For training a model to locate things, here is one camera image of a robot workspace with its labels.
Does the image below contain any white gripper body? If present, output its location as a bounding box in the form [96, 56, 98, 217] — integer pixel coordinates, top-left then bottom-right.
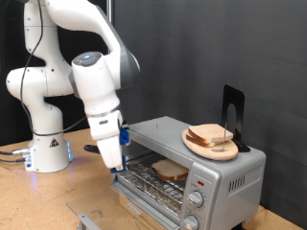
[96, 133, 125, 171]

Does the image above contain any white bread slice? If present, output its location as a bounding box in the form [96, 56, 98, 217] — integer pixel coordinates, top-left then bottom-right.
[151, 158, 190, 182]
[185, 133, 216, 149]
[187, 124, 234, 144]

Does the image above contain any glass oven door with handle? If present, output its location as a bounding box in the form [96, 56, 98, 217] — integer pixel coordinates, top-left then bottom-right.
[66, 181, 180, 230]

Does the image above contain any silver oven knob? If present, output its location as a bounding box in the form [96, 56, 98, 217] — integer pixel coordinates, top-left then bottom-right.
[186, 191, 204, 209]
[182, 215, 200, 230]

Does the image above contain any silver toaster oven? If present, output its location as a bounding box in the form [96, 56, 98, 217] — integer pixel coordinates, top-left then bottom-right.
[109, 115, 268, 230]

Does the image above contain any round wooden board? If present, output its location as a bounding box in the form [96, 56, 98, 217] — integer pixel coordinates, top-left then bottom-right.
[181, 128, 240, 162]

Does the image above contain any black curtain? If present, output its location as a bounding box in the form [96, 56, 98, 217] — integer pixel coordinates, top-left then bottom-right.
[0, 0, 111, 148]

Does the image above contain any thin metal pin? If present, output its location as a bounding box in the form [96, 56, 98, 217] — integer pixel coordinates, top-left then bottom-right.
[222, 123, 228, 152]

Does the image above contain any black metal bookend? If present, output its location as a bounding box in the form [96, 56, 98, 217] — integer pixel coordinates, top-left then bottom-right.
[221, 84, 251, 153]

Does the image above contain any vertical metal pole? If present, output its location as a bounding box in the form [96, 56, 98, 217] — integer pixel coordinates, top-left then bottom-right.
[106, 0, 114, 25]

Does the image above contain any white wrist camera blue mount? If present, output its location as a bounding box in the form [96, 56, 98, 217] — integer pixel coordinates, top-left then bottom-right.
[119, 125, 131, 147]

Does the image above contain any wire oven rack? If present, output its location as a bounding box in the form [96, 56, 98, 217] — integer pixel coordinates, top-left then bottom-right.
[123, 161, 190, 209]

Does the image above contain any black cable with metal connector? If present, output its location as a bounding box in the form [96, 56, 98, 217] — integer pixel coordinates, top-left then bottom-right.
[0, 148, 32, 157]

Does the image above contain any black base cable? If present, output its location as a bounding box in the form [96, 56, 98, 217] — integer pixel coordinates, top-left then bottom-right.
[0, 156, 28, 164]

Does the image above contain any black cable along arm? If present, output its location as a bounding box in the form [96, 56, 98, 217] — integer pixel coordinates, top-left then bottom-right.
[19, 0, 88, 138]

